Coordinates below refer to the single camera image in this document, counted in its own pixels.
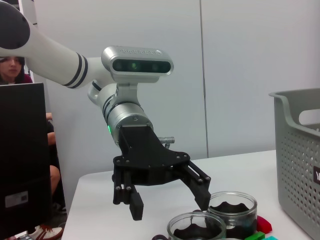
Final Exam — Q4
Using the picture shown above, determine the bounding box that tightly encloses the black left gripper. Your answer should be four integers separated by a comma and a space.
111, 124, 213, 222

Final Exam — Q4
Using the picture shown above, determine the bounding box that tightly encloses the green toy brick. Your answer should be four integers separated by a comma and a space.
246, 231, 266, 240

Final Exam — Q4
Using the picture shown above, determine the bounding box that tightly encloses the dark red curved brick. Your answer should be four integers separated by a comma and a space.
256, 215, 273, 233

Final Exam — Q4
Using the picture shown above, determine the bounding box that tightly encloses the grey perforated storage bin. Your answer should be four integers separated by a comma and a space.
268, 87, 320, 240

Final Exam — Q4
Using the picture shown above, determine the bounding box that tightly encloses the white red sneaker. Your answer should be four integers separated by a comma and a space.
27, 224, 65, 240

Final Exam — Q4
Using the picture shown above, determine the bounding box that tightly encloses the black computer monitor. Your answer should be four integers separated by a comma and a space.
0, 82, 53, 233

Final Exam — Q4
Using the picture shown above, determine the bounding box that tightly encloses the seated person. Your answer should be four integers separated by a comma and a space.
0, 56, 68, 215

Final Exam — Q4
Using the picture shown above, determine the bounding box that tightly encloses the left gripper cable connector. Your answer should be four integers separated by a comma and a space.
159, 135, 176, 149

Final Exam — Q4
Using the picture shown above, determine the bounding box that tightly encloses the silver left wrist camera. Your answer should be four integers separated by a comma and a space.
101, 45, 175, 84

